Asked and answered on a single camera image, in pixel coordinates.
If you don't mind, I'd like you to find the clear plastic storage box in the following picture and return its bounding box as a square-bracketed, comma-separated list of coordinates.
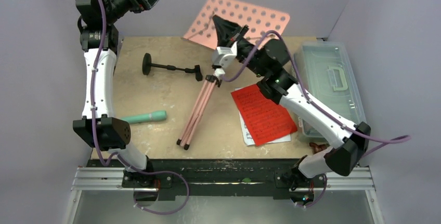
[294, 41, 366, 124]

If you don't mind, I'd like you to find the copper clamp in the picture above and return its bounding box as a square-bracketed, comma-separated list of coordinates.
[309, 142, 328, 154]

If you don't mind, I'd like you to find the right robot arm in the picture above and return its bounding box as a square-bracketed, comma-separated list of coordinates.
[212, 15, 371, 186]

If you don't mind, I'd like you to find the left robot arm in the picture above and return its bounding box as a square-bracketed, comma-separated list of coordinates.
[73, 0, 159, 187]

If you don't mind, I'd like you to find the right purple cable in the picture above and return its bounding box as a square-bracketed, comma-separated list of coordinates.
[220, 29, 412, 209]

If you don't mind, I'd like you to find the white sheet music page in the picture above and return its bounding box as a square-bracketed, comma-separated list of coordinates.
[235, 88, 292, 147]

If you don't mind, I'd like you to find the black microphone desk stand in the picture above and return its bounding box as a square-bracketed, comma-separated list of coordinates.
[141, 53, 203, 82]

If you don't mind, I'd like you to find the teal toy microphone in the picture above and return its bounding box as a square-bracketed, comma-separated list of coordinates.
[121, 110, 167, 124]

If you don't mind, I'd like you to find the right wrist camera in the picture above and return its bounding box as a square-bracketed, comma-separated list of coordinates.
[211, 42, 238, 69]

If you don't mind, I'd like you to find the pink music stand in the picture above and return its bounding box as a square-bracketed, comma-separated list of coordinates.
[177, 0, 290, 150]

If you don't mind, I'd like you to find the red sheet music page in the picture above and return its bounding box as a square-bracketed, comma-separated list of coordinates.
[230, 84, 298, 147]

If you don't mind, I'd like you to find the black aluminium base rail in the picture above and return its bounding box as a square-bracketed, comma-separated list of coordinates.
[72, 159, 374, 201]

